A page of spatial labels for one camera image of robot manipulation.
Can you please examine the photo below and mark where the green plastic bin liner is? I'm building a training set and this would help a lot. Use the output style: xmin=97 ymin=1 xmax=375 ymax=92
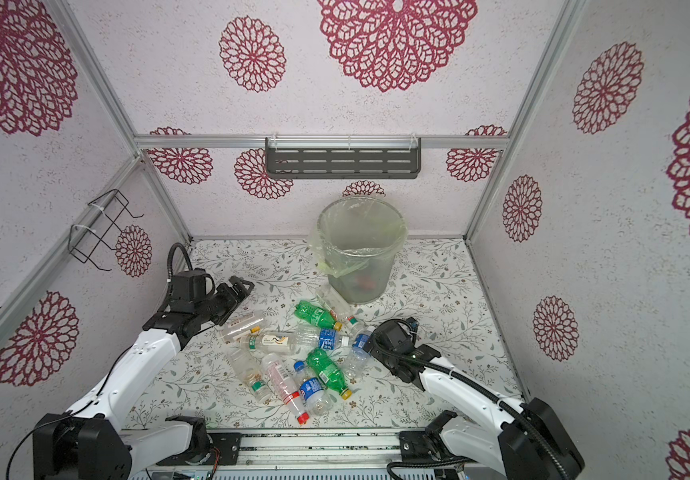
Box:
xmin=308 ymin=196 xmax=408 ymax=278

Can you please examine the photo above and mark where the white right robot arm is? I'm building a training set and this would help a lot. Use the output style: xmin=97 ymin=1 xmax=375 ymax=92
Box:
xmin=365 ymin=318 xmax=585 ymax=479

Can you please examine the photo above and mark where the black wire wall rack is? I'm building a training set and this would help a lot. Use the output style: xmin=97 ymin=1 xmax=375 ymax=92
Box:
xmin=67 ymin=188 xmax=143 ymax=272

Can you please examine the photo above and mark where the crushed Pocari bottle blue label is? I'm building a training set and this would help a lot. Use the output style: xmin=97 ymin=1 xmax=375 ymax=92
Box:
xmin=295 ymin=325 xmax=351 ymax=354

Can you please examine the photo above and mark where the clear bottle green red label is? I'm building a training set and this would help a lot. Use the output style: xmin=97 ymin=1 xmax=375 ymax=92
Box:
xmin=316 ymin=283 xmax=365 ymax=333

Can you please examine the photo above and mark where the clear bottle blue label white cap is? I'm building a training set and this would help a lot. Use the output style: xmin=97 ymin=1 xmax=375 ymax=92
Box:
xmin=342 ymin=329 xmax=372 ymax=381

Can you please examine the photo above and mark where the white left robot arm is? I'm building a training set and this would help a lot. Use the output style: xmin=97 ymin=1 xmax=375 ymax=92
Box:
xmin=32 ymin=268 xmax=254 ymax=479

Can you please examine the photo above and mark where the green bottle yellow cap upper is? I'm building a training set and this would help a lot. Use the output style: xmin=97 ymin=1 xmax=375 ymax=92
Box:
xmin=294 ymin=300 xmax=342 ymax=331

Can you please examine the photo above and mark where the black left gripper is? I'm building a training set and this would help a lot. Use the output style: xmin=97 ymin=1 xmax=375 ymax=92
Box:
xmin=195 ymin=275 xmax=253 ymax=326

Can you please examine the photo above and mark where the dark grey wall shelf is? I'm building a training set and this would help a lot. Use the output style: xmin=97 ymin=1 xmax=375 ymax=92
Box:
xmin=264 ymin=137 xmax=422 ymax=180

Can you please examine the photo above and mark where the green bottle yellow cap lower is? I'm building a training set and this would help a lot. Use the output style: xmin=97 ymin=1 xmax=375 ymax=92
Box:
xmin=306 ymin=348 xmax=352 ymax=400

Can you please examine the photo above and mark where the clear bottle green cap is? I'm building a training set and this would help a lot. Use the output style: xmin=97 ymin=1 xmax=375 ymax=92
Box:
xmin=227 ymin=349 xmax=269 ymax=399

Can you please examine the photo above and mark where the blue pink Fiji bottle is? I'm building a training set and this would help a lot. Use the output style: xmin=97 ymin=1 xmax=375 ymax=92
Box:
xmin=349 ymin=274 xmax=379 ymax=295

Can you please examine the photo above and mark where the green bottle yellow cap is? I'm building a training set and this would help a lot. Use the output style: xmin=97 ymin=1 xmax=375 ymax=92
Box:
xmin=306 ymin=348 xmax=352 ymax=400
xmin=294 ymin=300 xmax=342 ymax=331

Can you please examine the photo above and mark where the clear bottle red cap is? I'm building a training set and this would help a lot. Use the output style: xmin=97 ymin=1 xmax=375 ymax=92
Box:
xmin=261 ymin=353 xmax=310 ymax=425

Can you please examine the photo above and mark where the silver mesh waste bin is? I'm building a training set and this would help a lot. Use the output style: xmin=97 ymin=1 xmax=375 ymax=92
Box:
xmin=309 ymin=196 xmax=408 ymax=304

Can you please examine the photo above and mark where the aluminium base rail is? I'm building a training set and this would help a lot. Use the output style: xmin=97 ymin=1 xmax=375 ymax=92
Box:
xmin=67 ymin=425 xmax=572 ymax=472

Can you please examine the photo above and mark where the clear bottle white yellow label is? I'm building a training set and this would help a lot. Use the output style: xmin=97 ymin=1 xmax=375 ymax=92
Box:
xmin=239 ymin=331 xmax=297 ymax=355

